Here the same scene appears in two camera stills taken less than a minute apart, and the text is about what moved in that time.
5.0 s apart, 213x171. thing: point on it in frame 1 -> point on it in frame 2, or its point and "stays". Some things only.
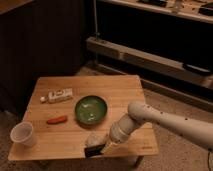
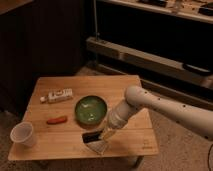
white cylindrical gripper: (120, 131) -> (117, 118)
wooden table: (61, 115) stays
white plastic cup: (24, 133) stays
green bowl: (90, 110) stays
